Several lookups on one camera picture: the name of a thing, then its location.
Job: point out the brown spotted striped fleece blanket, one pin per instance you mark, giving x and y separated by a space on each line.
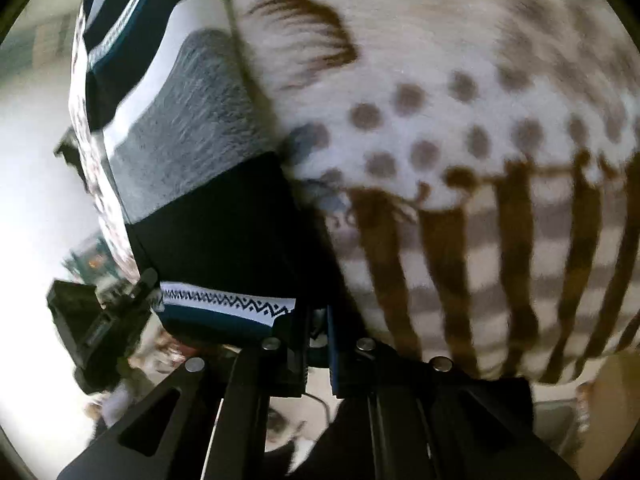
450 135

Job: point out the floral bed sheet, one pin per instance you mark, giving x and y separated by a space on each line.
107 200

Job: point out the striped knit sweater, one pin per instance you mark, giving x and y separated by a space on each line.
210 220

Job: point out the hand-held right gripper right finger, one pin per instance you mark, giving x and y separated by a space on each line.
336 360

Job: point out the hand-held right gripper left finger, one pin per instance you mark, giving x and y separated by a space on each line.
299 355

